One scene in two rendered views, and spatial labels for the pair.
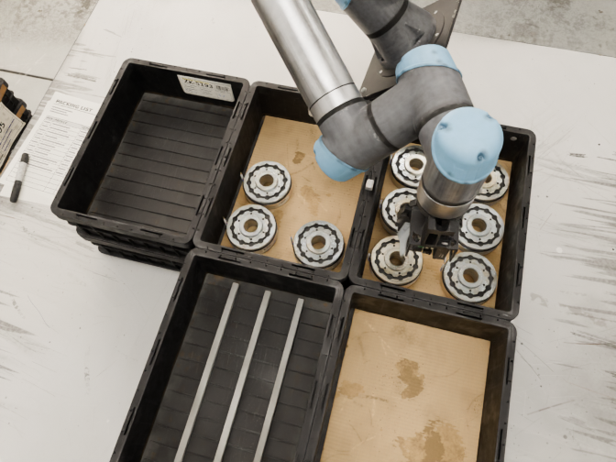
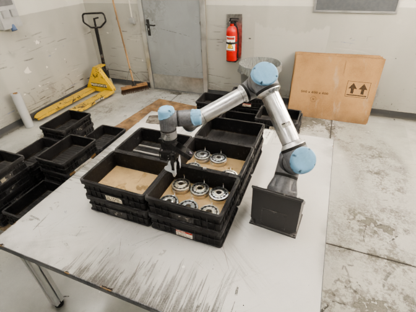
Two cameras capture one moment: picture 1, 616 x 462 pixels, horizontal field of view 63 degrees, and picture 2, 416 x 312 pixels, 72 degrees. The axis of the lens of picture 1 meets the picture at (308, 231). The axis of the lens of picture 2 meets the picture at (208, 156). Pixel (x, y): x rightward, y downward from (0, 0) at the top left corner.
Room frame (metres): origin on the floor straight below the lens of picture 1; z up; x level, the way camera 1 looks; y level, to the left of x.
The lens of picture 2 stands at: (0.53, -1.36, 1.87)
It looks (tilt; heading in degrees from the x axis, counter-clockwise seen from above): 35 degrees down; 92
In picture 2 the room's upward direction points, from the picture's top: 3 degrees counter-clockwise
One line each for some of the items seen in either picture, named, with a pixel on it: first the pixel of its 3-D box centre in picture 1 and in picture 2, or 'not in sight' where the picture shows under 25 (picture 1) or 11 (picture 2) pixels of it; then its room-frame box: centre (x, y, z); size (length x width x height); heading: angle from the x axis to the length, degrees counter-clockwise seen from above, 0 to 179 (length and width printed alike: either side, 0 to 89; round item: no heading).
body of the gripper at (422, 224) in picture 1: (435, 219); (169, 148); (0.29, -0.19, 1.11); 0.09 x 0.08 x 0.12; 165
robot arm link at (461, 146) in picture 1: (459, 156); (167, 119); (0.30, -0.19, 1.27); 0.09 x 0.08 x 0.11; 6
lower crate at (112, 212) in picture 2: not in sight; (132, 194); (0.03, -0.13, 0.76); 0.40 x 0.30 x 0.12; 159
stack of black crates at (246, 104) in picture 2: not in sight; (247, 111); (0.89, 1.68, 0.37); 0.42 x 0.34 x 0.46; 159
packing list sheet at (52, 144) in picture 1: (60, 148); (251, 134); (0.79, 0.62, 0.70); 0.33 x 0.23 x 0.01; 159
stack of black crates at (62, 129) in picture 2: not in sight; (72, 138); (-0.97, 1.15, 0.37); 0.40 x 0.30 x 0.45; 69
